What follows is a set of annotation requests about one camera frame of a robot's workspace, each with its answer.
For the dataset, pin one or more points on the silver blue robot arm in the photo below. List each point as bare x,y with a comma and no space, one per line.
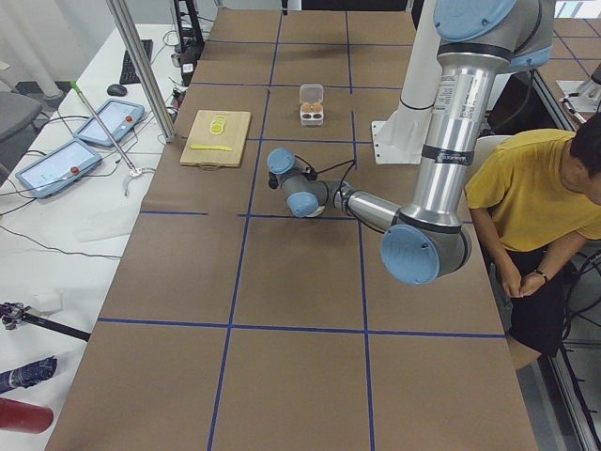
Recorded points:
425,239

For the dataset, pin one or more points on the clear plastic egg box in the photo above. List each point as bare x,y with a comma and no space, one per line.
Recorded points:
311,93

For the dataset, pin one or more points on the white ceramic bowl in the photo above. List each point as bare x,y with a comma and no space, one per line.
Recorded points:
316,212

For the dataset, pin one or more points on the bamboo cutting board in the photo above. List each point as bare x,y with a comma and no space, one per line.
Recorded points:
235,134

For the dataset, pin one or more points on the yellow plastic knife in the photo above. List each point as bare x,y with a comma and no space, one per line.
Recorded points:
211,148

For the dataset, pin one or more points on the long metal grabber stick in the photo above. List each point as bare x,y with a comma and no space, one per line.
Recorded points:
134,171

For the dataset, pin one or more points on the far blue teach pendant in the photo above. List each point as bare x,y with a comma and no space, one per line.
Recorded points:
117,115

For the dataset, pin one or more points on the blue teach pendant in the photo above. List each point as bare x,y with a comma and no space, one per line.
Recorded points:
59,169
117,115

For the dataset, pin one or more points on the black computer mouse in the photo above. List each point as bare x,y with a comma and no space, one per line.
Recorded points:
117,90

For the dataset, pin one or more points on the person in yellow shirt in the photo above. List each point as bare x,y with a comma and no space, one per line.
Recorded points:
534,203

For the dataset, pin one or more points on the near blue teach pendant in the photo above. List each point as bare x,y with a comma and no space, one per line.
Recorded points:
59,169

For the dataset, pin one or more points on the black tripod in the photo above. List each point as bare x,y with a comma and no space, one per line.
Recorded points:
15,314

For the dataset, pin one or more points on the folded blue umbrella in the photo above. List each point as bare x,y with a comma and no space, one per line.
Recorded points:
28,375

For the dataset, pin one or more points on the red bottle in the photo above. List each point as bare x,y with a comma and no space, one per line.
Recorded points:
23,417

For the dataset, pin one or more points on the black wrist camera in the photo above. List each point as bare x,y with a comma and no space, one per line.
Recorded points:
273,181

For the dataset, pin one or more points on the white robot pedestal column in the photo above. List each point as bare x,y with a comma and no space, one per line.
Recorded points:
400,138

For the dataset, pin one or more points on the aluminium frame post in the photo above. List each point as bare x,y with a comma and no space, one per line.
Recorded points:
130,36

